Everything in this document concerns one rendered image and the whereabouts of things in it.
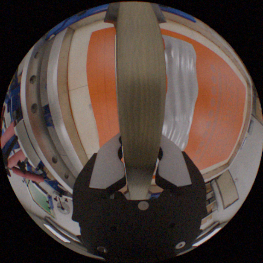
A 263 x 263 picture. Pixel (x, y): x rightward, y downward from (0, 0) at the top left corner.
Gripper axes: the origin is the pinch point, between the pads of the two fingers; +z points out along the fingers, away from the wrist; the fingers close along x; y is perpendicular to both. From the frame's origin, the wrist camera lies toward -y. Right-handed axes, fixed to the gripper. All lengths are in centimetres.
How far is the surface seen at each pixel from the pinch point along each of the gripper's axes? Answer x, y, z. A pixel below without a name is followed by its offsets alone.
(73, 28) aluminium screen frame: -13.4, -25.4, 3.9
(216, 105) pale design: 19.7, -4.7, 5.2
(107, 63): -4.9, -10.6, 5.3
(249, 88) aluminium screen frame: 57, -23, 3
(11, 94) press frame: -60, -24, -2
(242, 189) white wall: 368, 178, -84
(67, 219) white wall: -289, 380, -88
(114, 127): -4.5, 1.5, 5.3
